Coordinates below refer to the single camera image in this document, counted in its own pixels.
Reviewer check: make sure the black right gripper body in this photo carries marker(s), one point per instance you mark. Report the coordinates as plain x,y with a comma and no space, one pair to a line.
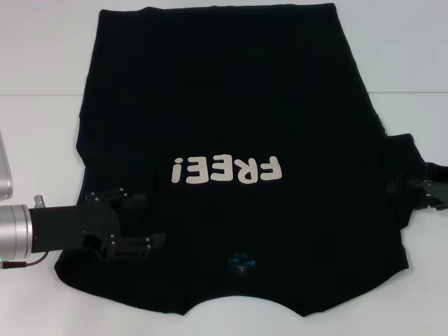
441,192

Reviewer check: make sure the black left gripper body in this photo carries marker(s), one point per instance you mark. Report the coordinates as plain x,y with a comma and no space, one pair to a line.
63,225

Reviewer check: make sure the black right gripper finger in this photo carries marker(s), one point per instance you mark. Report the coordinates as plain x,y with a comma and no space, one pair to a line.
409,185

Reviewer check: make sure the black T-shirt with FREE print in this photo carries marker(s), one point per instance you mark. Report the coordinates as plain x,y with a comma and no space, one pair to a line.
224,105

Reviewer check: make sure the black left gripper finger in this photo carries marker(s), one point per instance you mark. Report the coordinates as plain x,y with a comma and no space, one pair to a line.
134,202
129,248

